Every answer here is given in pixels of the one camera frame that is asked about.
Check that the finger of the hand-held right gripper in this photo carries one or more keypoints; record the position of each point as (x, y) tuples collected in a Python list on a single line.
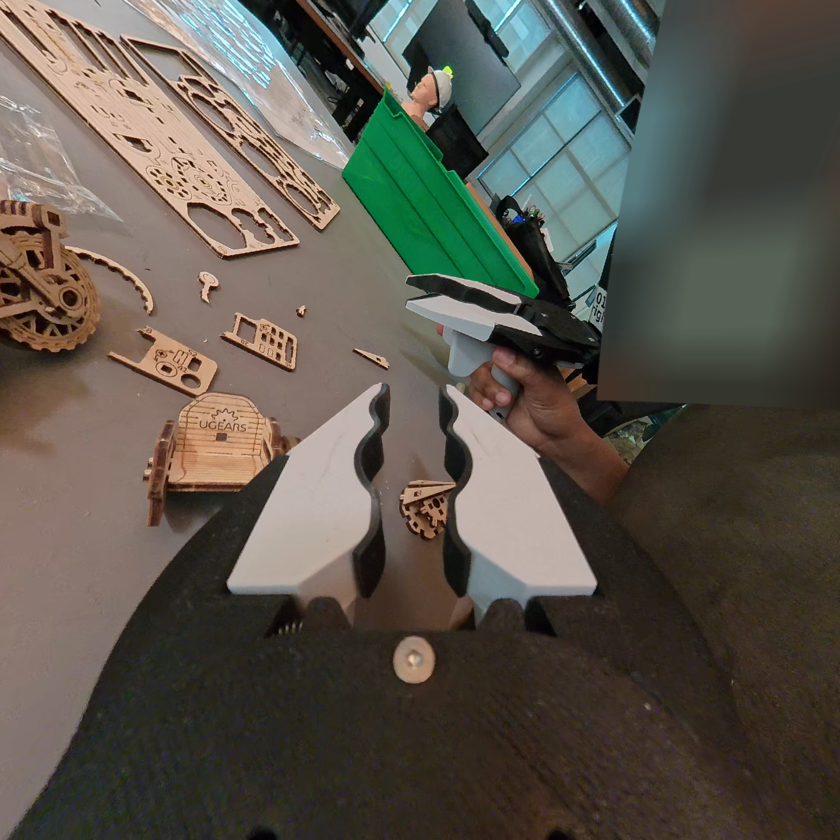
[(489, 291), (453, 313)]

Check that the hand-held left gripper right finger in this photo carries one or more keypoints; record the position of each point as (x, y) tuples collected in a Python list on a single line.
[(525, 525)]

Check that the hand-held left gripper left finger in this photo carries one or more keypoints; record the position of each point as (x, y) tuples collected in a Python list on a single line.
[(308, 518)]

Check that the small pointed wooden piece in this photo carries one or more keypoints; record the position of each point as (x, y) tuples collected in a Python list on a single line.
[(374, 359)]

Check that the fan-shaped wooden assembly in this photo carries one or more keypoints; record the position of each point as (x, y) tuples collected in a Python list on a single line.
[(423, 508)]

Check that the wooden-top office desk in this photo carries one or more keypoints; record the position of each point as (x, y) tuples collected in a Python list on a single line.
[(499, 229)]

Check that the desk organiser with pens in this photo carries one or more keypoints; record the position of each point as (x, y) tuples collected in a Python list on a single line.
[(525, 213)]

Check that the person's right hand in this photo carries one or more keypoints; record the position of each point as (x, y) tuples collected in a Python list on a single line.
[(544, 407)]

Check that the black bag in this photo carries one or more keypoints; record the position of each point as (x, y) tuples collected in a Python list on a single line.
[(538, 256)]

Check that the wooden sidecar model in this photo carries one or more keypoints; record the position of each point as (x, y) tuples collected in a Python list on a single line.
[(220, 453)]

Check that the green plastic bin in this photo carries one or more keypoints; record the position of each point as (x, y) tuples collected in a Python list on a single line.
[(426, 197)]

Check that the black office chair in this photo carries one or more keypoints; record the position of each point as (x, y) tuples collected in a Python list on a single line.
[(459, 144)]

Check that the small slotted wooden plate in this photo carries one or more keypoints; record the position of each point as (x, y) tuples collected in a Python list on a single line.
[(259, 348)]

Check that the mannequin head with helmet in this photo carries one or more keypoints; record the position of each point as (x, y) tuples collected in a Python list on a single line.
[(430, 92)]

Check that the large black screen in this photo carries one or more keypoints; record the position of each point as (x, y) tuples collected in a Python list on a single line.
[(472, 59)]

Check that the small engraved wooden plate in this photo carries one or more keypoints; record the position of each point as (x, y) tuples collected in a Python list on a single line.
[(141, 354)]

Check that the key-shaped wooden piece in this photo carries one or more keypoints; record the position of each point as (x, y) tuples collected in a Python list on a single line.
[(208, 282)]

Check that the stack of clear plastic sheets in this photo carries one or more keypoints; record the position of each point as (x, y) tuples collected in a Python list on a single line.
[(275, 79)]

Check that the curved toothed wooden piece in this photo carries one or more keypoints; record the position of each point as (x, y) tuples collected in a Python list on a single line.
[(121, 268)]

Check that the wooden puzzle sheet with gears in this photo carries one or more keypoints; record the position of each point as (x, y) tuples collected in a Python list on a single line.
[(111, 111)]

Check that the wooden motorcycle model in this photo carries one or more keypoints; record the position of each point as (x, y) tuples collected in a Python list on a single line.
[(29, 226)]

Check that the small clear plastic bag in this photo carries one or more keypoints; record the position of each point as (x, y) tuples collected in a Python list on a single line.
[(39, 170)]

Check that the silver air duct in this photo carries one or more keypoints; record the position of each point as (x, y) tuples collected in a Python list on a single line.
[(590, 46)]

